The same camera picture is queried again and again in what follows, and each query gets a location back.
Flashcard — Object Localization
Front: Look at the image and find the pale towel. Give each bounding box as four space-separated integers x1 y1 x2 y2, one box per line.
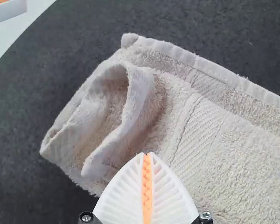
39 32 280 224

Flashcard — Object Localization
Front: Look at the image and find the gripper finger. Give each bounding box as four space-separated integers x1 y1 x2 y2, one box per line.
0 0 28 25
78 152 147 224
147 151 213 224

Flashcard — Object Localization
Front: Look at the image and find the black mat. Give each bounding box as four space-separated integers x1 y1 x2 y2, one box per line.
0 0 280 224

